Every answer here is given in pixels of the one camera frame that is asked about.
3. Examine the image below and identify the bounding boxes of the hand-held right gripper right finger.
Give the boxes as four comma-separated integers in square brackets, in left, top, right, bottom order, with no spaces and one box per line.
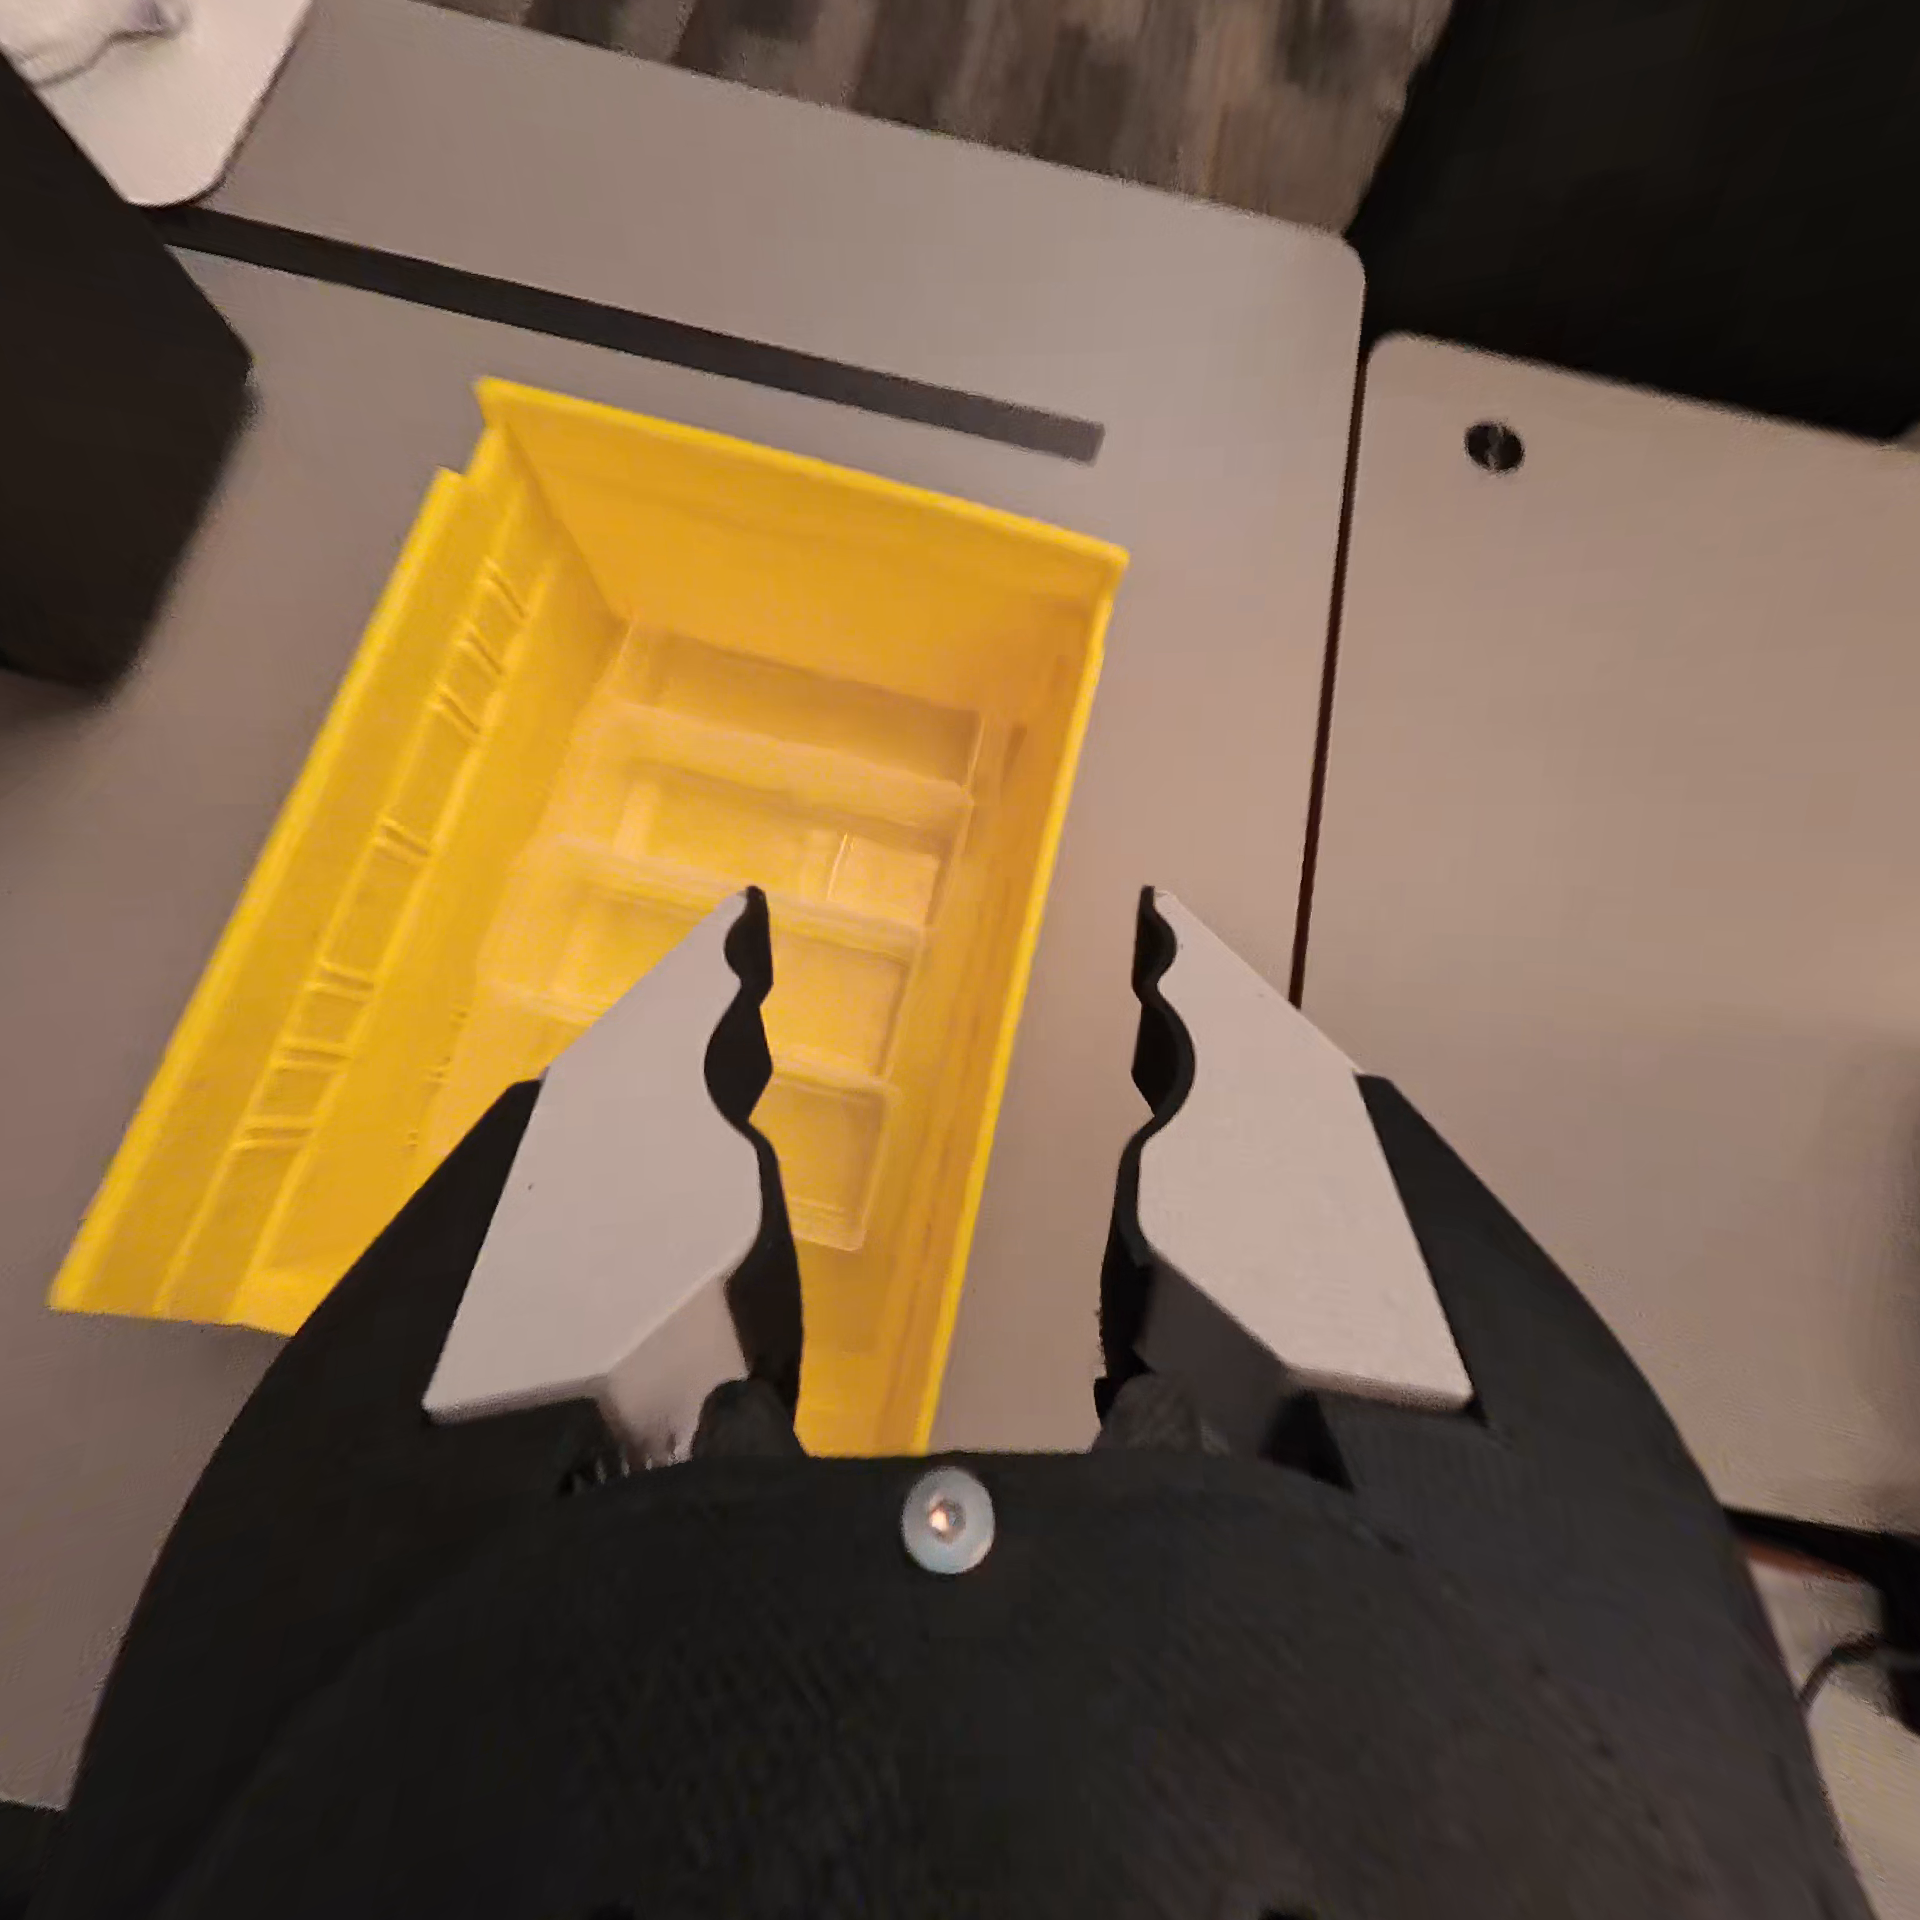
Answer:
[1098,884,1474,1452]

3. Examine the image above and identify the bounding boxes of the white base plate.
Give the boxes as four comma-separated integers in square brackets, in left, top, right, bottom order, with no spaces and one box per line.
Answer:
[0,0,313,207]

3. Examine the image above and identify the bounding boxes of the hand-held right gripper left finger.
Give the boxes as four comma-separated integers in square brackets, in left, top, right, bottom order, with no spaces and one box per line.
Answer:
[424,884,804,1462]

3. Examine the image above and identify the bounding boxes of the yellow storage bin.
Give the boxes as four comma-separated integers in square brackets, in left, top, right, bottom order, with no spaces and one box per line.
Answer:
[50,376,1130,1460]

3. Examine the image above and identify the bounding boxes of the black drawer cabinet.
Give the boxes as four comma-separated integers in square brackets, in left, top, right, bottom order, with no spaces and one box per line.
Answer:
[0,59,256,694]

